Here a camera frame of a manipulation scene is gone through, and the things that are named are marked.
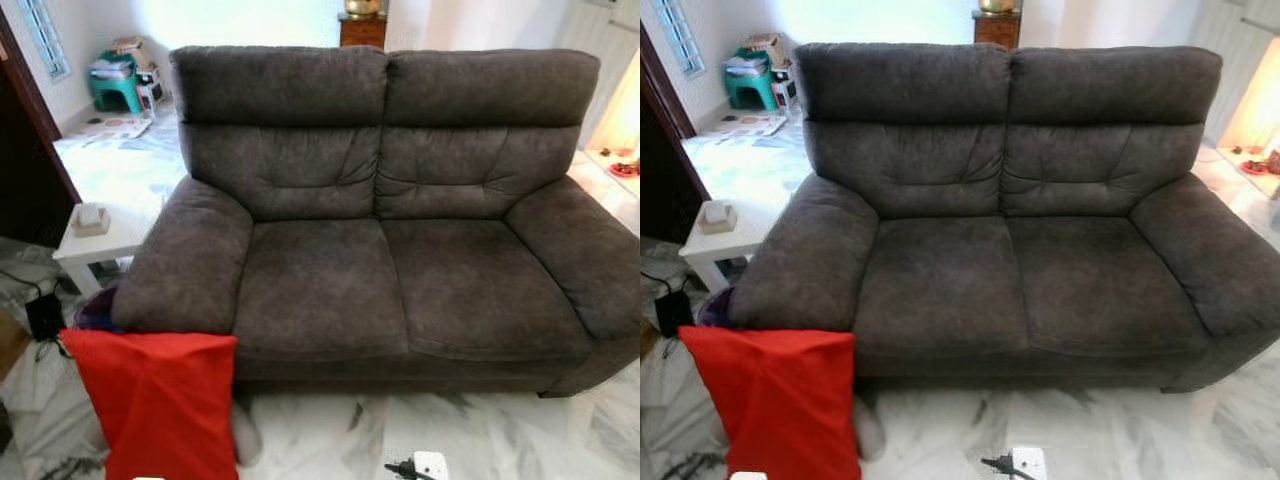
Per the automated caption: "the red pillow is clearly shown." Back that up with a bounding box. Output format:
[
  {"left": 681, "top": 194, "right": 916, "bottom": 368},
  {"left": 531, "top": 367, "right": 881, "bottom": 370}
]
[
  {"left": 678, "top": 325, "right": 863, "bottom": 480},
  {"left": 60, "top": 328, "right": 241, "bottom": 480}
]

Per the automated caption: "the patterned floor mat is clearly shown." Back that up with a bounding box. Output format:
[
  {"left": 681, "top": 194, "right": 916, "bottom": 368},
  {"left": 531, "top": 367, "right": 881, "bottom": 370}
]
[
  {"left": 700, "top": 112, "right": 789, "bottom": 139},
  {"left": 65, "top": 115, "right": 153, "bottom": 141}
]

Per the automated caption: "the dark grey fabric sofa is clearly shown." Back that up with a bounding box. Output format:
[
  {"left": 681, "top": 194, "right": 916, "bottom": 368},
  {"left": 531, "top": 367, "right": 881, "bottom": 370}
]
[
  {"left": 110, "top": 45, "right": 641, "bottom": 399},
  {"left": 728, "top": 42, "right": 1280, "bottom": 396}
]

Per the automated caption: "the white pillow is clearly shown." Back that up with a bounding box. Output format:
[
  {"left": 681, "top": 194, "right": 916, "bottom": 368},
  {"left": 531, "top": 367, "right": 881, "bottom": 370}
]
[
  {"left": 230, "top": 400, "right": 263, "bottom": 466},
  {"left": 852, "top": 395, "right": 888, "bottom": 461}
]

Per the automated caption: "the dark brown door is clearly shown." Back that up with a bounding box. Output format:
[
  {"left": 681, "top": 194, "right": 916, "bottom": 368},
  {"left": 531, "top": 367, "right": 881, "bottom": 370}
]
[
  {"left": 0, "top": 10, "right": 81, "bottom": 246},
  {"left": 640, "top": 25, "right": 701, "bottom": 244}
]

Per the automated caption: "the beige tissue holder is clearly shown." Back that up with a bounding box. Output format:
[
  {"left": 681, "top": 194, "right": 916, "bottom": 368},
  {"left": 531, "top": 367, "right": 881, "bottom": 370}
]
[
  {"left": 70, "top": 202, "right": 111, "bottom": 238},
  {"left": 697, "top": 199, "right": 739, "bottom": 235}
]

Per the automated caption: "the black power adapter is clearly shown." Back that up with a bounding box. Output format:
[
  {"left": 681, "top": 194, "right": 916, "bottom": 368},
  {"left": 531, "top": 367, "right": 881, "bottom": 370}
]
[
  {"left": 25, "top": 292, "right": 66, "bottom": 343},
  {"left": 655, "top": 290, "right": 694, "bottom": 338}
]

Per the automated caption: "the white side table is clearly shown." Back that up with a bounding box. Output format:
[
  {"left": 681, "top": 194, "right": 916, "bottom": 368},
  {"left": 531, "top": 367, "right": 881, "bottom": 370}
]
[
  {"left": 680, "top": 190, "right": 791, "bottom": 293},
  {"left": 52, "top": 195, "right": 166, "bottom": 298}
]

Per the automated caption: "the purple basket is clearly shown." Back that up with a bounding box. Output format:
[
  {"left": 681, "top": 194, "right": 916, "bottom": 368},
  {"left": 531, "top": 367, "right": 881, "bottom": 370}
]
[
  {"left": 72, "top": 285, "right": 126, "bottom": 333},
  {"left": 698, "top": 288, "right": 746, "bottom": 329}
]

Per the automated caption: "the cream curtain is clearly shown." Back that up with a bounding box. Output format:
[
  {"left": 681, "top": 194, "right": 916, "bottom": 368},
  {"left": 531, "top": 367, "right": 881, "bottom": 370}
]
[
  {"left": 1190, "top": 0, "right": 1280, "bottom": 151},
  {"left": 556, "top": 0, "right": 641, "bottom": 153}
]

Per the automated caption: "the green plastic stool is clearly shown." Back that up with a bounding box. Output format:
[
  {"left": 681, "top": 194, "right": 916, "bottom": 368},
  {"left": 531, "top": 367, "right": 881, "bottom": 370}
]
[
  {"left": 724, "top": 48, "right": 781, "bottom": 111},
  {"left": 88, "top": 52, "right": 146, "bottom": 116}
]

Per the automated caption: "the glass block window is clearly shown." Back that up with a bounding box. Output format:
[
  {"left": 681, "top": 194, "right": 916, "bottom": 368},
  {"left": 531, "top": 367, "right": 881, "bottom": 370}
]
[
  {"left": 15, "top": 0, "right": 71, "bottom": 81},
  {"left": 650, "top": 0, "right": 704, "bottom": 79}
]

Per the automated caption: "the brown wooden cabinet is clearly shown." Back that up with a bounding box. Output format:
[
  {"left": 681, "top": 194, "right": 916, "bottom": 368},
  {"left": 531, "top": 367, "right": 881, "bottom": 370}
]
[
  {"left": 338, "top": 15, "right": 388, "bottom": 51},
  {"left": 972, "top": 10, "right": 1023, "bottom": 49}
]

